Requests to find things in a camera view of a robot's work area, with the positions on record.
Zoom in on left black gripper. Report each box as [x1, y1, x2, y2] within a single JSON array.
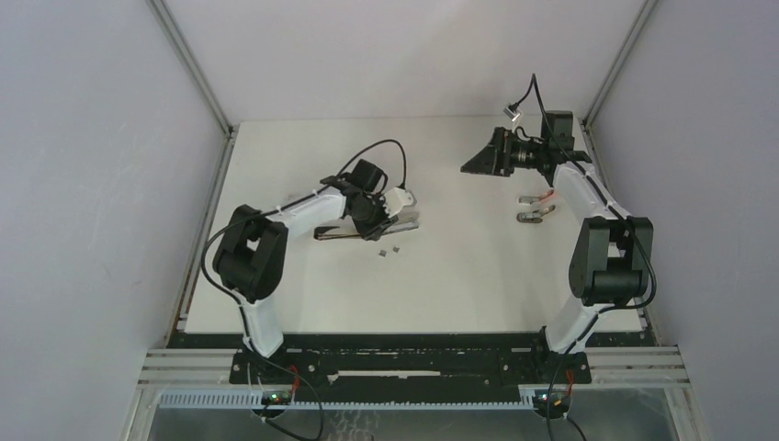
[[350, 192, 399, 242]]

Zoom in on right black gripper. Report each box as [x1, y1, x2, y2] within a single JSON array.
[[462, 127, 548, 177]]

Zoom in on black silver stapler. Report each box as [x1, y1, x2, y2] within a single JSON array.
[[312, 210, 420, 242]]

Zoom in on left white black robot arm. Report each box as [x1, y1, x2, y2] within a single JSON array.
[[200, 160, 415, 383]]

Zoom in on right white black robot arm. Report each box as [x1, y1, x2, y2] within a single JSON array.
[[460, 111, 654, 382]]

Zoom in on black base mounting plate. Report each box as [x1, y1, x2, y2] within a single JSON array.
[[141, 332, 655, 405]]

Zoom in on left controller board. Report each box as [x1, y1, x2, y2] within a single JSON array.
[[261, 391, 294, 407]]

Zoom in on controller board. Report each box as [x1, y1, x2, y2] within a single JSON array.
[[533, 393, 569, 409], [261, 391, 294, 407]]

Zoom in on right controller board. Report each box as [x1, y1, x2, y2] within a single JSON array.
[[533, 393, 569, 409]]

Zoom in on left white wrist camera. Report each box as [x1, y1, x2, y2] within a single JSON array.
[[381, 187, 416, 217]]

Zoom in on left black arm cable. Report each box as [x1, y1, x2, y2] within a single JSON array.
[[199, 139, 408, 367]]

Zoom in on white slotted cable duct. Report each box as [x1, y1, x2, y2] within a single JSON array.
[[158, 390, 535, 411]]

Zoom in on aluminium frame rails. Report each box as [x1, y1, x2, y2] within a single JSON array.
[[137, 347, 690, 389]]

